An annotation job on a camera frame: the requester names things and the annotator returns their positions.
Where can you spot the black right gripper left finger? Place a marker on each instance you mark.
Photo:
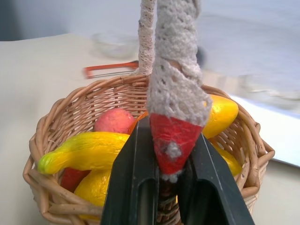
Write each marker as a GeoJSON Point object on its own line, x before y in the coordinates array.
{"type": "Point", "coordinates": [131, 178]}

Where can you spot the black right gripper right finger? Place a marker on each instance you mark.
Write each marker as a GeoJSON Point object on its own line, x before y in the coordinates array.
{"type": "Point", "coordinates": [211, 187]}

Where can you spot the yellow lemon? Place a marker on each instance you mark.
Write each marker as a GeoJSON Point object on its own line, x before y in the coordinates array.
{"type": "Point", "coordinates": [93, 187]}

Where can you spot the yellow banana with green tip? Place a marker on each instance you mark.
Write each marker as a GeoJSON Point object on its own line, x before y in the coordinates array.
{"type": "Point", "coordinates": [89, 150]}

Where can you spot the orange fruit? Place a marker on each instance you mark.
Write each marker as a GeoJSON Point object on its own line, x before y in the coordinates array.
{"type": "Point", "coordinates": [136, 123]}

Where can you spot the red fruit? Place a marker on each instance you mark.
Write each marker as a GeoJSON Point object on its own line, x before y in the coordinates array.
{"type": "Point", "coordinates": [72, 179]}

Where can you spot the pink peach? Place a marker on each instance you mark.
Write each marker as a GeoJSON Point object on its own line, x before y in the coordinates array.
{"type": "Point", "coordinates": [113, 120]}

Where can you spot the yellow mango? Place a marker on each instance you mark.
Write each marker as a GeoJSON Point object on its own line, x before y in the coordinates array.
{"type": "Point", "coordinates": [222, 112]}

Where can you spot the white board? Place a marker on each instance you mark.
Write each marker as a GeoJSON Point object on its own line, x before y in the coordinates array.
{"type": "Point", "coordinates": [276, 133]}

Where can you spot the clear glass bowl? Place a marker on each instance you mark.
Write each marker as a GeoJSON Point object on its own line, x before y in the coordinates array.
{"type": "Point", "coordinates": [112, 45]}

